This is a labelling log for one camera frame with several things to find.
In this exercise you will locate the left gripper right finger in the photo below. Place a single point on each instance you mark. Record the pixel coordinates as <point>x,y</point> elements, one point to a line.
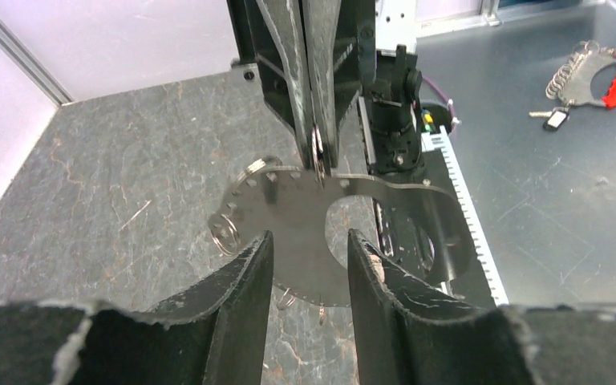
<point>407,332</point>

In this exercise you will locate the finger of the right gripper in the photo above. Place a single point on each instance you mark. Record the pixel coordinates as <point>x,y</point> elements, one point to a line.
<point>341,64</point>
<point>271,35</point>

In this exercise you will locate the key with grey tag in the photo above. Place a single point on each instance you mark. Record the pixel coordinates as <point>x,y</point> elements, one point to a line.
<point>553,119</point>

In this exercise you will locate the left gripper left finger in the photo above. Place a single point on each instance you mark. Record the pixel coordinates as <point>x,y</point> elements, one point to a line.
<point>211,333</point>

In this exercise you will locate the white slotted cable duct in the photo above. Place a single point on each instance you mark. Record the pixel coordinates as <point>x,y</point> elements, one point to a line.
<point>472,212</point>

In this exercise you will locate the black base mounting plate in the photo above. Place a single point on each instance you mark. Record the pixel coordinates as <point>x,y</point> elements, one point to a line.
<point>432,234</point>

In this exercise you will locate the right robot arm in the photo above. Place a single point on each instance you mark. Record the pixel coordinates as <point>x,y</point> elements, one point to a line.
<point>315,60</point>

